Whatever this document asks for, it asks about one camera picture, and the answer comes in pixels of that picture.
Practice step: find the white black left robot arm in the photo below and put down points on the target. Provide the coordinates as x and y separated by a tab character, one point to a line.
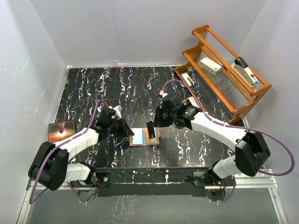
51	167

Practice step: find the black beige stapler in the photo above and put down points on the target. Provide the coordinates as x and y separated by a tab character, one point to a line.
243	70

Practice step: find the beige card tray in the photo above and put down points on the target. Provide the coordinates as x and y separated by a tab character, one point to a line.
192	101

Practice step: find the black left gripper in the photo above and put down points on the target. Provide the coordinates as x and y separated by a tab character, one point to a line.
124	127

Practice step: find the pink leather card holder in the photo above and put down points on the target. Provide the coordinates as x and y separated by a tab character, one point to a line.
141	137

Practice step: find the orange wooden shelf rack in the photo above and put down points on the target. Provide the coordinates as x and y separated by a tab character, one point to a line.
229	85

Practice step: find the small white stapler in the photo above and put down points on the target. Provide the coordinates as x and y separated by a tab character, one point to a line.
187	79

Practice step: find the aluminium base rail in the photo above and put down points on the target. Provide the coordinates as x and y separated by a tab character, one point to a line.
159	197

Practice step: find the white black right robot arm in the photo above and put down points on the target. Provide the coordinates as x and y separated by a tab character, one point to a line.
250	148

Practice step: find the white staples box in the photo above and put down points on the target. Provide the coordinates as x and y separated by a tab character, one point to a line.
211	66

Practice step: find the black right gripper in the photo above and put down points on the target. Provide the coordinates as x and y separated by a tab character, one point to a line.
159	121

